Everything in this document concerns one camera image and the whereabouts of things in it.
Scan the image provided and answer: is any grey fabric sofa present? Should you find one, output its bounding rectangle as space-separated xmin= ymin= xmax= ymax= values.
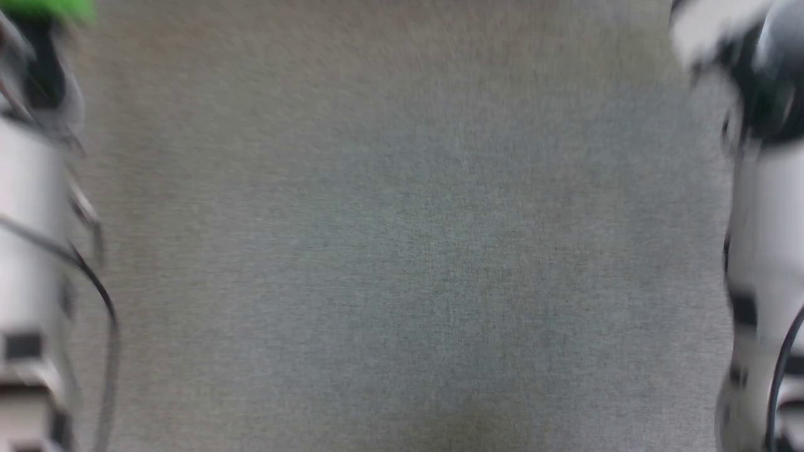
xmin=63 ymin=0 xmax=748 ymax=452

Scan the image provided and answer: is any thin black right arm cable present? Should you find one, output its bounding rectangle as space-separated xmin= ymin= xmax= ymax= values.
xmin=763 ymin=304 xmax=804 ymax=452

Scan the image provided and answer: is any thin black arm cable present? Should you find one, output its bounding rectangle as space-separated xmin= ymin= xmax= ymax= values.
xmin=0 ymin=213 xmax=121 ymax=452
xmin=763 ymin=304 xmax=804 ymax=452

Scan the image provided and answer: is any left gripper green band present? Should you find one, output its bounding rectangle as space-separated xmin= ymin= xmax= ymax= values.
xmin=0 ymin=0 xmax=96 ymax=148

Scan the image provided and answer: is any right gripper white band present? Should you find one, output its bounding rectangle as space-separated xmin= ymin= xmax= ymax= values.
xmin=669 ymin=0 xmax=804 ymax=148

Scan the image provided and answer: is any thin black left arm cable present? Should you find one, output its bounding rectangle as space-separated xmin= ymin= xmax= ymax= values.
xmin=0 ymin=213 xmax=121 ymax=452

